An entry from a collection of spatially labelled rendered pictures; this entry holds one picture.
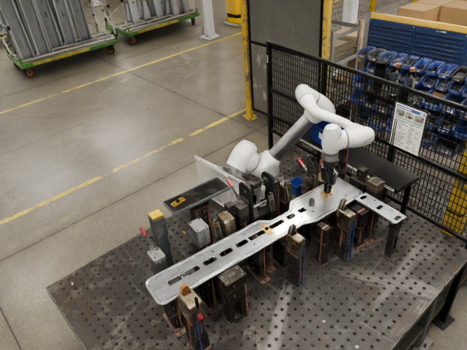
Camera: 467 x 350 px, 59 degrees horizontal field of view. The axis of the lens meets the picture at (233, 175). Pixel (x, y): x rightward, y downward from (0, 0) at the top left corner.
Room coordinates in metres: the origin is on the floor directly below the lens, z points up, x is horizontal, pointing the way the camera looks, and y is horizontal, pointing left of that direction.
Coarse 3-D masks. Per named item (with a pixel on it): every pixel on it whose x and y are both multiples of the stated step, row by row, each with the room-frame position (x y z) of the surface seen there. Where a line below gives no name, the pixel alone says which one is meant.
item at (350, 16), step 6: (348, 0) 6.18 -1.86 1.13; (354, 0) 6.15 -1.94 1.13; (348, 6) 6.18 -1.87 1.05; (354, 6) 6.16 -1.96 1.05; (348, 12) 6.17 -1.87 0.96; (354, 12) 6.17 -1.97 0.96; (348, 18) 6.16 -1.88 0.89; (354, 18) 6.18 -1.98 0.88; (336, 72) 6.28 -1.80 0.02; (342, 72) 6.18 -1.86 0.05
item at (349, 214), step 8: (344, 208) 1.77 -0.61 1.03; (344, 216) 1.71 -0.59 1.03; (352, 216) 1.69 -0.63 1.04; (344, 224) 1.71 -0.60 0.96; (352, 224) 1.69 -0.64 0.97; (344, 232) 1.70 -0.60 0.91; (352, 232) 1.69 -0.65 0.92; (336, 240) 1.74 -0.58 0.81; (344, 240) 1.70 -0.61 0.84; (352, 240) 1.70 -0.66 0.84; (336, 248) 1.73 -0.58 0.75; (344, 248) 1.69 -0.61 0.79; (344, 256) 1.68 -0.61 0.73
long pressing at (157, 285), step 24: (312, 192) 1.97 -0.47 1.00; (336, 192) 1.95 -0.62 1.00; (360, 192) 1.94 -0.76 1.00; (312, 216) 1.76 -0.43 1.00; (240, 240) 1.61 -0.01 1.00; (264, 240) 1.60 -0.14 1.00; (192, 264) 1.47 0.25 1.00; (216, 264) 1.46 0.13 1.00; (168, 288) 1.32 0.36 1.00; (192, 288) 1.32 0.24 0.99
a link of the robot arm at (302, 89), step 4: (296, 88) 2.54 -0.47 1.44; (300, 88) 2.48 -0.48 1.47; (304, 88) 2.46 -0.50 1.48; (308, 88) 2.46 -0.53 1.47; (296, 92) 2.48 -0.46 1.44; (300, 92) 2.43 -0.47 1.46; (304, 92) 2.41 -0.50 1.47; (308, 92) 2.40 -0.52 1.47; (312, 92) 2.43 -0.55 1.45; (316, 92) 2.47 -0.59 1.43; (296, 96) 2.46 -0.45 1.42; (300, 96) 2.41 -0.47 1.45; (316, 96) 2.44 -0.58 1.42; (316, 100) 2.43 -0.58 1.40
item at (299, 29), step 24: (264, 0) 4.72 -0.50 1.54; (288, 0) 4.43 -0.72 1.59; (312, 0) 4.19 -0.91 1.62; (264, 24) 4.73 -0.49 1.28; (288, 24) 4.43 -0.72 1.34; (312, 24) 4.19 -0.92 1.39; (264, 48) 4.75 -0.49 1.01; (312, 48) 4.18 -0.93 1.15; (264, 72) 4.75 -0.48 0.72; (312, 72) 4.18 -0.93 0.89; (264, 96) 4.76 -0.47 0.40; (288, 120) 4.48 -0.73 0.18
